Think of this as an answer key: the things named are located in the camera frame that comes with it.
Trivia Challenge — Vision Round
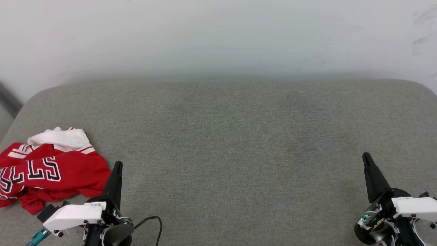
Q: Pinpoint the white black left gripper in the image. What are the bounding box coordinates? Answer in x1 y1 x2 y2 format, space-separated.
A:
43 161 134 237

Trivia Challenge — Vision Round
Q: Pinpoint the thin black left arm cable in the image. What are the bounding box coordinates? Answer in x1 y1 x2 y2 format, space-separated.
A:
132 216 163 246

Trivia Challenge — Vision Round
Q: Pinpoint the grey fabric sofa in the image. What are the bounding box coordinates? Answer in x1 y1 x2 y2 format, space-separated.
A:
0 79 437 246

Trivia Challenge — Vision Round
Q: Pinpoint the teal cable connector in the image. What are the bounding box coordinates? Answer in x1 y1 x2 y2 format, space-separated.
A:
27 227 52 246

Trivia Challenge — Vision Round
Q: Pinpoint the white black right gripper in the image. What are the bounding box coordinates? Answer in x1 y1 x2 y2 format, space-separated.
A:
356 152 437 230

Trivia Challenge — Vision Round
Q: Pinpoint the red and white jersey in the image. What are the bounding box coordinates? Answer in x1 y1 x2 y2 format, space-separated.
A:
0 127 112 215

